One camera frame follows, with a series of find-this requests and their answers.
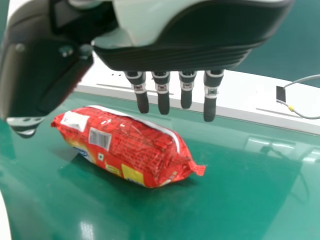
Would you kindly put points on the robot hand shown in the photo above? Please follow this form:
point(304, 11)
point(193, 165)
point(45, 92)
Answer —
point(187, 32)

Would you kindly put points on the red biscuit packet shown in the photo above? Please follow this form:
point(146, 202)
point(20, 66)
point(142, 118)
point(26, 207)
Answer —
point(130, 150)

